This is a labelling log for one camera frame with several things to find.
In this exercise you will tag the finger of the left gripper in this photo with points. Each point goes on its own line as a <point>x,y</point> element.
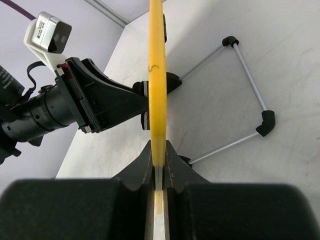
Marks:
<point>117,103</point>

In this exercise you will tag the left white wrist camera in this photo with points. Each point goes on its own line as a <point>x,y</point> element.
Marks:
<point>46,37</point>

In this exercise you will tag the black bone-shaped eraser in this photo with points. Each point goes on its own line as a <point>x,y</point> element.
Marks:
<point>141,88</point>

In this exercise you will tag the left whiteboard stand foot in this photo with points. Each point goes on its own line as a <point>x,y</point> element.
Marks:
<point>172,82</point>

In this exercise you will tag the whiteboard stand foot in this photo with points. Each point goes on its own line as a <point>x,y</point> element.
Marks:
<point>185,158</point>
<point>172,82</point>

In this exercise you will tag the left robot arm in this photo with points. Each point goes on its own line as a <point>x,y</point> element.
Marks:
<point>29,121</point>

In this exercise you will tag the right whiteboard stand foot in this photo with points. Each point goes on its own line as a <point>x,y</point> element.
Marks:
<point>185,158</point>

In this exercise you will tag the metal wire whiteboard stand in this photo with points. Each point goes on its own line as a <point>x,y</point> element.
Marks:
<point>219,105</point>

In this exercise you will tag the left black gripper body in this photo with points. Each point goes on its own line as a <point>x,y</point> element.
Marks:
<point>80,88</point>

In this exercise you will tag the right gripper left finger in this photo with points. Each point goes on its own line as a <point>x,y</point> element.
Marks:
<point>117,208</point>

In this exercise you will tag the left aluminium frame post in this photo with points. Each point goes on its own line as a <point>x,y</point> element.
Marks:
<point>107,11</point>

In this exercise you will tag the yellow framed whiteboard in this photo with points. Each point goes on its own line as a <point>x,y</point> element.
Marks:
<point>157,97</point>

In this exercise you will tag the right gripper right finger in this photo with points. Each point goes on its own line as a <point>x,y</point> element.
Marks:
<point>196,209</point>

